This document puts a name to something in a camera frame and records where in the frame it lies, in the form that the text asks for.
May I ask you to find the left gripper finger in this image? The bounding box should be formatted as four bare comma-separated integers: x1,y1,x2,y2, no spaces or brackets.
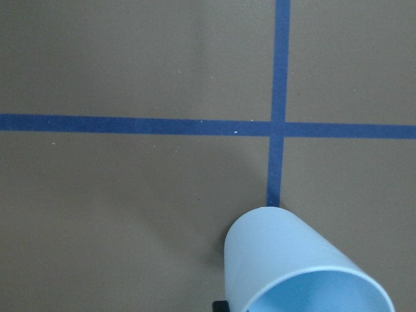
212,300,230,312

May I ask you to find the light blue cup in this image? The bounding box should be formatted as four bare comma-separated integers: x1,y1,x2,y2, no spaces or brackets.
224,207,395,311

